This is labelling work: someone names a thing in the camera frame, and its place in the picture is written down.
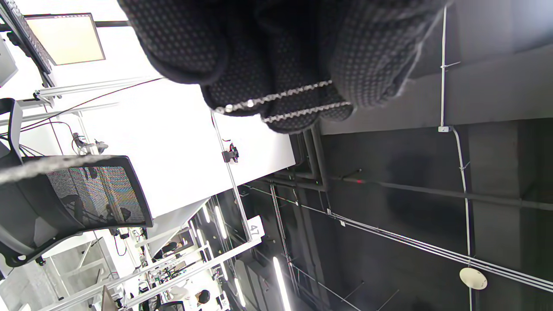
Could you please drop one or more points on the person's left hand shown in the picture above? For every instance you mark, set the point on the person's left hand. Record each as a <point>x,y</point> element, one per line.
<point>281,43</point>

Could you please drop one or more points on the white ceiling conduit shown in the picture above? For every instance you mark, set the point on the white ceiling conduit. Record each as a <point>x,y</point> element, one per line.
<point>443,65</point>

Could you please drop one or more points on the white slanted panel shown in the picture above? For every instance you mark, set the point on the white slanted panel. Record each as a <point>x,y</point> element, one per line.
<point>173,224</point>

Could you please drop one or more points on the black chair with chrome base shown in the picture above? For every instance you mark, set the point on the black chair with chrome base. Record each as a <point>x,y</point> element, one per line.
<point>99,194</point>

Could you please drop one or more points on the row of ceiling lights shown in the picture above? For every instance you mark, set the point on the row of ceiling lights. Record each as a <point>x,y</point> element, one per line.
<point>281,280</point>

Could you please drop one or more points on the white ceiling dome sensor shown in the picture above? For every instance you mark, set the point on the white ceiling dome sensor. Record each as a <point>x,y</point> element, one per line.
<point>473,278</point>

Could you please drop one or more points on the black clamp on frame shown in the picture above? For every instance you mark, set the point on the black clamp on frame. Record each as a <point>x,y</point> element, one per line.
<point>230,154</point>

